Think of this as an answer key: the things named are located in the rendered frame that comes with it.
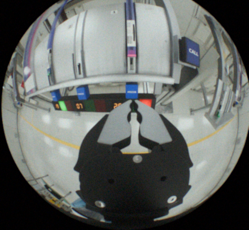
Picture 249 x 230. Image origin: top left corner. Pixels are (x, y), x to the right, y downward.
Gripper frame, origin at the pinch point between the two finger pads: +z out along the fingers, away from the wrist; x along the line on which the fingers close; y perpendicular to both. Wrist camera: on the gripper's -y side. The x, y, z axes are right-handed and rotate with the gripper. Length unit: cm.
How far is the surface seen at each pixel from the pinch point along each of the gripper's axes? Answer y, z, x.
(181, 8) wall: -169, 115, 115
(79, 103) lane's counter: 3.7, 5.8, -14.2
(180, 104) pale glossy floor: 39, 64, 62
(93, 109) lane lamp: 5.4, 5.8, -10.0
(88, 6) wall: -160, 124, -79
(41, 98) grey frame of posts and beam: 5, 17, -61
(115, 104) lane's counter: 3.9, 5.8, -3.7
